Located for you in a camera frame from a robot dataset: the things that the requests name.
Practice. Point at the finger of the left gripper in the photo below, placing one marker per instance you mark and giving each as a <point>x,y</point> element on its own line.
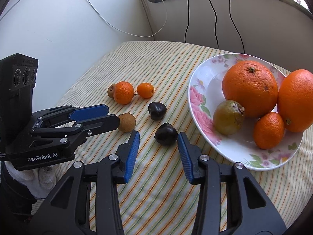
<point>90,112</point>
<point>102,124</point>

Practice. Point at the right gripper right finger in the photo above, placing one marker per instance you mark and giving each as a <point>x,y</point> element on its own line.
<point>231,201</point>

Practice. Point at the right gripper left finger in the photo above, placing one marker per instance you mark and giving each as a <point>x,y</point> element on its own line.
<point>85,200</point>

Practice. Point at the dark plum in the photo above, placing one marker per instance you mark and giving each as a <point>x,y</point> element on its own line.
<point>157,110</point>
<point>166,134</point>

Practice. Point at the white gloved left hand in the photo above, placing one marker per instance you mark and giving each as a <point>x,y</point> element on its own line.
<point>39,181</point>

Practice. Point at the brown kiwi on cloth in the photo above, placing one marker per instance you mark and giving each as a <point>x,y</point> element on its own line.
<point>127,122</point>

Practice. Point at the small brown fruit behind mandarin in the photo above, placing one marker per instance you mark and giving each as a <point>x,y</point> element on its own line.
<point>111,90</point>

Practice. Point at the small mandarin on cloth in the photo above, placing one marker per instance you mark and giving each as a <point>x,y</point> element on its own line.
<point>123,93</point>

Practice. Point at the small kumquat on cloth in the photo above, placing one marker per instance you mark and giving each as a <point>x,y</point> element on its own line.
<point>145,90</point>

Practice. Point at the striped tablecloth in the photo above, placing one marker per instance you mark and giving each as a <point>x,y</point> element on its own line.
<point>159,199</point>

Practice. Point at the small mandarin in plate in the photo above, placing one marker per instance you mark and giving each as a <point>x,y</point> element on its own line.
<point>268,131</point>

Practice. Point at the green kiwi in plate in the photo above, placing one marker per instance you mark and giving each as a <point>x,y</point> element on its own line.
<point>228,117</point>

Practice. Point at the large smooth orange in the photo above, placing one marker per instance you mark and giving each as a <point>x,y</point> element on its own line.
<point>295,101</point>

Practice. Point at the floral white plate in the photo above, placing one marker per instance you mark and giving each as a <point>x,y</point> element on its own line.
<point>205,94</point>

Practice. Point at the large orange with stem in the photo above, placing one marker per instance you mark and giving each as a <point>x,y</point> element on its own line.
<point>253,86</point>

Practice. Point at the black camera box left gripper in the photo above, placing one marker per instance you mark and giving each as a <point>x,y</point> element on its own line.
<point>18,78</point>

